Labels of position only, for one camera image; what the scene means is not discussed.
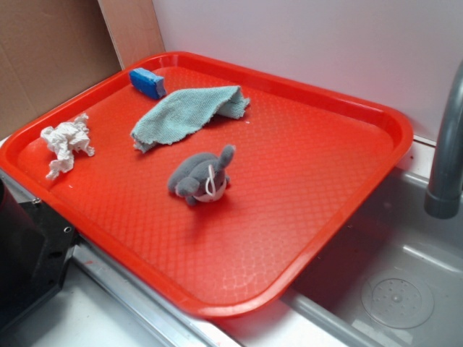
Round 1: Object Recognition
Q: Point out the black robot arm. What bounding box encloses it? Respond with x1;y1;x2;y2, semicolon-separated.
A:
1;183;76;332

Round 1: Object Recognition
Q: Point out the crumpled white paper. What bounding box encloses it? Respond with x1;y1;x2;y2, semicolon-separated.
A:
41;113;95;180

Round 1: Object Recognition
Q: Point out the grey plush toy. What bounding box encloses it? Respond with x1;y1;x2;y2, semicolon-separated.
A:
167;145;236;206

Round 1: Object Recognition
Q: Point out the red plastic tray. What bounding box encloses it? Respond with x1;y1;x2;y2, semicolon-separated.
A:
1;52;413;318

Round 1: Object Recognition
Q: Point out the light blue cloth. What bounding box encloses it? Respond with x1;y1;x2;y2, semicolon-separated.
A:
130;86;250;153

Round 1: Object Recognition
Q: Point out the blue sponge block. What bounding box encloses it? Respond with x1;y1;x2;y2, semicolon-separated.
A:
129;68;167;100

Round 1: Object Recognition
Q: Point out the grey plastic sink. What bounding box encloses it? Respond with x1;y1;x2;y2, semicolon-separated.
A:
220;169;462;346

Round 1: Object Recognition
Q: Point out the grey faucet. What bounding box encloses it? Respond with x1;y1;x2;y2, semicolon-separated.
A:
424;66;462;219

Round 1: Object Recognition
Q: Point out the brown cardboard panel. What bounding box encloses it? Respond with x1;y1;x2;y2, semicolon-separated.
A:
1;1;164;138

